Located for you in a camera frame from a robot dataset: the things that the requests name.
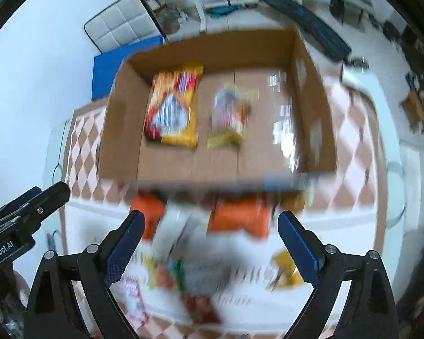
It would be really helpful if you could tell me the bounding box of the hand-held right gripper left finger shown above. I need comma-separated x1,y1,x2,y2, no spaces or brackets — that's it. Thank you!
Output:
25,210,146,339

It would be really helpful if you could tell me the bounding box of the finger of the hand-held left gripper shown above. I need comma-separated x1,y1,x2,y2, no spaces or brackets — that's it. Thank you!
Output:
0,182,70,234
0,186,43,224

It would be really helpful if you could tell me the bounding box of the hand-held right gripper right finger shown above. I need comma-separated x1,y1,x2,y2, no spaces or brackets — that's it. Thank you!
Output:
278,210,400,339

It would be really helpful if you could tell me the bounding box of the small yellow snack packet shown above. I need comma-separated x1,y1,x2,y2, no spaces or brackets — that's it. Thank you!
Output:
271,251,304,286

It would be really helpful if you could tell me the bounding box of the red white snack packet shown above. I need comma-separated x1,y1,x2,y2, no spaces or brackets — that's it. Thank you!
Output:
122,277,145,320

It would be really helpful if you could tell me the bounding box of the orange snack packet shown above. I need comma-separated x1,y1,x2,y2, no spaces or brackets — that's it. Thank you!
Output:
208,198,271,239
131,192,165,241

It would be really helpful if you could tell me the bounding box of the colourful candy packet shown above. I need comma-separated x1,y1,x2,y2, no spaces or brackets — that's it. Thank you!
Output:
143,258,184,290

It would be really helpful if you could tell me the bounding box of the white grey snack packet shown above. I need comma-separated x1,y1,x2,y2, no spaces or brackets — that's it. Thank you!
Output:
152,205,198,255

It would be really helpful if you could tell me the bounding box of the blue snack packet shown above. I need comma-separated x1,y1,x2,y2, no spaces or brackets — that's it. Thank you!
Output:
264,174,306,192

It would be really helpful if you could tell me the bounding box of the brown snack packet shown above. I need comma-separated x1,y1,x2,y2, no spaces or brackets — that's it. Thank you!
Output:
180,293,221,325

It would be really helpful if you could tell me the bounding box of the cardboard box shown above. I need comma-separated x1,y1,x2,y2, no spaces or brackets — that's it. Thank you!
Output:
97,27,337,184

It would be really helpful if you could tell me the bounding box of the red yellow snack bag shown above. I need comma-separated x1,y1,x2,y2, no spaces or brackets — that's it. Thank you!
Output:
144,64,204,148

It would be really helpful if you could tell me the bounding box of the clear snack bag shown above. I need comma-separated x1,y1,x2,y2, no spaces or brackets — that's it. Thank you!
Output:
207,85,258,149

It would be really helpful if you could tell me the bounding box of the blue floor mat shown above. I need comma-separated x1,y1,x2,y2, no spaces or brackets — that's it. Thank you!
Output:
92,35,163,101

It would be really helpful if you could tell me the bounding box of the wooden stool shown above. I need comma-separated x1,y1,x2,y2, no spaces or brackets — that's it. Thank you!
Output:
399,88,424,131

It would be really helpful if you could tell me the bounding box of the white padded stool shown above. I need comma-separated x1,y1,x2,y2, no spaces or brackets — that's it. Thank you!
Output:
84,0,163,52

